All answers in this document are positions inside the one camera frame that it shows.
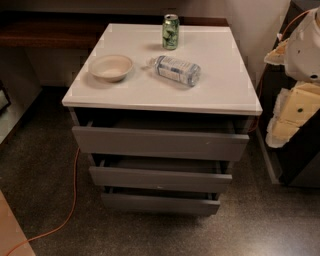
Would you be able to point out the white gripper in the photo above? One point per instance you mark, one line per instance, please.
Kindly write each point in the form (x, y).
(304, 53)

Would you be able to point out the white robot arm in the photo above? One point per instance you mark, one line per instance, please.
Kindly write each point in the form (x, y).
(300, 56)

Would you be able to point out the white top drawer cabinet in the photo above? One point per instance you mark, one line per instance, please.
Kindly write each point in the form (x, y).
(223, 101)

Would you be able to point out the grey top drawer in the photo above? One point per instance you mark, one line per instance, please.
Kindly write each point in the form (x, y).
(160, 143)

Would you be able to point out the clear plastic water bottle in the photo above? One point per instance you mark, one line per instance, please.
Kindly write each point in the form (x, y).
(175, 69)

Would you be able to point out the green soda can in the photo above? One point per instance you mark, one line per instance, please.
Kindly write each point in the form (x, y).
(170, 31)

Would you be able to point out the beige paper bowl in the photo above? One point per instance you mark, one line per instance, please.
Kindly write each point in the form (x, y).
(111, 68)

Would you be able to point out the dark wooden desk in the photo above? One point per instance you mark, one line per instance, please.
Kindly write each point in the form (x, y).
(61, 30)

